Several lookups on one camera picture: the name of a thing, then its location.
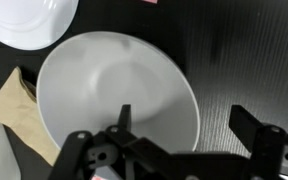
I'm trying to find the white plate with rim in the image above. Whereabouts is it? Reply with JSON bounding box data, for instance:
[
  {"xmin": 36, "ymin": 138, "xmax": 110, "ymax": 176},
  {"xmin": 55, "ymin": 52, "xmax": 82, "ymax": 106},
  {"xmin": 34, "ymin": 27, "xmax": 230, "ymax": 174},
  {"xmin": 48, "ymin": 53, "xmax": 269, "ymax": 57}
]
[{"xmin": 0, "ymin": 0, "xmax": 80, "ymax": 51}]

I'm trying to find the folded brown paper napkin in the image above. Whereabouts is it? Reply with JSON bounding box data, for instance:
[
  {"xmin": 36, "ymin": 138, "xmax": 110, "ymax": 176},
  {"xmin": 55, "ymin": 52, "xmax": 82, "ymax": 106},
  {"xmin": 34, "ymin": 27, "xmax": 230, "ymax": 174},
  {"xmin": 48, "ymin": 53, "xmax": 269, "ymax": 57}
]
[{"xmin": 0, "ymin": 65, "xmax": 62, "ymax": 167}]

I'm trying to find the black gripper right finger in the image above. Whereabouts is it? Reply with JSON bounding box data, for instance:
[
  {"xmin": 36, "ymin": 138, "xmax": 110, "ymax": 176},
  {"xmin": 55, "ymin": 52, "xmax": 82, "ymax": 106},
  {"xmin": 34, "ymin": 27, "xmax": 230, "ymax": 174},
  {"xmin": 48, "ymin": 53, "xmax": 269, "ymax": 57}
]
[{"xmin": 228, "ymin": 104, "xmax": 288, "ymax": 180}]

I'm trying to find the white bowl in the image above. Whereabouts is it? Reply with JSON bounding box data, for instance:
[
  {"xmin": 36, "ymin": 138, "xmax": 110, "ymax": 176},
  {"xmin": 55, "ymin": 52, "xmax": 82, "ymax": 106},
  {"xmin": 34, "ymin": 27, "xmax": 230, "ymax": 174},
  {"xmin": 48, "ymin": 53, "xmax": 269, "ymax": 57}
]
[{"xmin": 36, "ymin": 30, "xmax": 201, "ymax": 155}]

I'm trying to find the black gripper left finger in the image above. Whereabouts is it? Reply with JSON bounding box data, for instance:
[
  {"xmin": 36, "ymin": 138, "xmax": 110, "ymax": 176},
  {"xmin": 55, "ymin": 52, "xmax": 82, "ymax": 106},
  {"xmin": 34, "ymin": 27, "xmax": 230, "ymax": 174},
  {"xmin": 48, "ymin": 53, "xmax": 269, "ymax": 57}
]
[{"xmin": 48, "ymin": 104, "xmax": 172, "ymax": 180}]

